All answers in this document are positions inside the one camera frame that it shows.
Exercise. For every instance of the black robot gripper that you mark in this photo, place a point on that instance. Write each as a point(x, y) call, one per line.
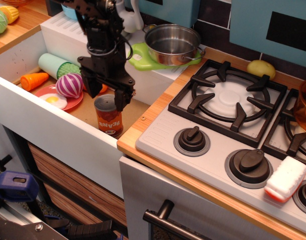
point(106, 64)

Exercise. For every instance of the orange beans can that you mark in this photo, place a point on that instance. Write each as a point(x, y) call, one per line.
point(108, 118)

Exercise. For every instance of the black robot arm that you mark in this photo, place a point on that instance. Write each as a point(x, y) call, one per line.
point(100, 22)

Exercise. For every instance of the stainless steel pot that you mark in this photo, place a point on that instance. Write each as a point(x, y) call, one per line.
point(172, 44)

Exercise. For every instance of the orange toy carrot right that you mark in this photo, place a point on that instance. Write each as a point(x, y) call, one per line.
point(104, 88)

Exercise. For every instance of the orange toy carrot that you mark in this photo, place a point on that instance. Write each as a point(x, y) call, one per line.
point(104, 88)
point(31, 81)

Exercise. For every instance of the purple striped toy onion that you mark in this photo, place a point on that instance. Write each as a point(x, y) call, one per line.
point(70, 85)

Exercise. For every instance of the pink plastic plate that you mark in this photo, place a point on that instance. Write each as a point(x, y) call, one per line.
point(51, 91)

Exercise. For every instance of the green plastic cutting board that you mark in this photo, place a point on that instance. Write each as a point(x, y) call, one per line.
point(141, 60)

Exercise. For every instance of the toy fried egg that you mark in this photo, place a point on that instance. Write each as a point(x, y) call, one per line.
point(55, 100)

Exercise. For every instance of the mint green cup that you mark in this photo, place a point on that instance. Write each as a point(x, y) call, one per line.
point(51, 64)

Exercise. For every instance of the white toy sink basin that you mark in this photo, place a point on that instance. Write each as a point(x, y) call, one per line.
point(72, 137)

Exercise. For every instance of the grey toy faucet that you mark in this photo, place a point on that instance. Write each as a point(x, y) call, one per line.
point(132, 20)

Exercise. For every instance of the orange toy carrot left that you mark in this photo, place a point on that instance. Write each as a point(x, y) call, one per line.
point(31, 81)

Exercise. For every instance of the blue plastic bowl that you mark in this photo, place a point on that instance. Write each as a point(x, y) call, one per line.
point(69, 12)

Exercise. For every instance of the black left stove knob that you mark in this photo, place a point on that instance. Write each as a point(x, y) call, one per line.
point(192, 142)

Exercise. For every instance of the black stove knob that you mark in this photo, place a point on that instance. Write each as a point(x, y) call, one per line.
point(192, 142)
point(248, 168)
point(299, 197)

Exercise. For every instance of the black left burner grate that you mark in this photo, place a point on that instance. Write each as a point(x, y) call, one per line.
point(229, 101)

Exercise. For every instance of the yellow toy corn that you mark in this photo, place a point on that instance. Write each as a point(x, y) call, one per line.
point(11, 13)

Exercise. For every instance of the grey toy stove top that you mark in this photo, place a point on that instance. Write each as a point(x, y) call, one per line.
point(157, 141)

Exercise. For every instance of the yellow toy potato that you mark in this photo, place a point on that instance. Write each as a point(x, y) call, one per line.
point(260, 68)

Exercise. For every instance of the black middle stove knob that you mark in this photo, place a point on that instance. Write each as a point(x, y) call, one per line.
point(248, 168)

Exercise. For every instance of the orange transparent bowl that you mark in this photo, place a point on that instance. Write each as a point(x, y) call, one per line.
point(299, 109)

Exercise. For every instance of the white red toy sponge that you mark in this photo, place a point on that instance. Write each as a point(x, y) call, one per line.
point(285, 180)

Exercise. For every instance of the black right stove knob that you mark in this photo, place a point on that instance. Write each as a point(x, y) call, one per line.
point(299, 197)

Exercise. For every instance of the blue clamp handle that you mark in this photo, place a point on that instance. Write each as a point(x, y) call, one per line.
point(18, 187)

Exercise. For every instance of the black oven door handle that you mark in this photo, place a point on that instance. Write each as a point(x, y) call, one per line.
point(161, 220)

